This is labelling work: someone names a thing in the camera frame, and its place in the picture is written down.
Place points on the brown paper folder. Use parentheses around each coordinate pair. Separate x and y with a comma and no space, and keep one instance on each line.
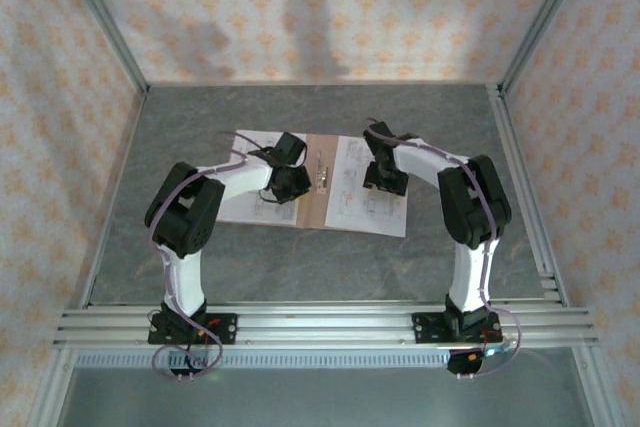
(312,209)

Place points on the white printed drawing sheet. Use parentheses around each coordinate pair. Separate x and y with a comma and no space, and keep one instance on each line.
(250,209)
(350,207)

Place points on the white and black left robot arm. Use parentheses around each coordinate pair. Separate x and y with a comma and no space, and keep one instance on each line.
(185,277)

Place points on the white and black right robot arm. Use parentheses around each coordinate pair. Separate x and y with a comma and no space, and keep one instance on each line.
(472,277)

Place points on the metal folder clip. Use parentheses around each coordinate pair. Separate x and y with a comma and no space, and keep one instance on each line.
(322,177)

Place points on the thin aluminium side strip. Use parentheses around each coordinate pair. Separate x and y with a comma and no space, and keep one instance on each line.
(129,147)

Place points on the black connector block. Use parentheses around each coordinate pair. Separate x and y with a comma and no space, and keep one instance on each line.
(462,364)
(187,367)

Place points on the grey metal lower panel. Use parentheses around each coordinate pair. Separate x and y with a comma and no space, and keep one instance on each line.
(320,397)

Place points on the aluminium front rail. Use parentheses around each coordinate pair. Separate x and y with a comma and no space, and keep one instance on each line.
(325,319)

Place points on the wide aluminium side rail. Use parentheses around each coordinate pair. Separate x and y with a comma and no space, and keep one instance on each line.
(527,197)

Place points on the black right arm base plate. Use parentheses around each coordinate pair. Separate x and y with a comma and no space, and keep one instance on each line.
(425,329)

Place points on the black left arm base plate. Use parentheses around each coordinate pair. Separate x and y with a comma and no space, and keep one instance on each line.
(225,329)

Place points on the aluminium upright frame post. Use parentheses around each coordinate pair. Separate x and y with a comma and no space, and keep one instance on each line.
(103,17)
(544,17)

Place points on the aluminium lower frame leg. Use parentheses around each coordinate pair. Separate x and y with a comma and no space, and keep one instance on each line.
(52,387)
(597,387)

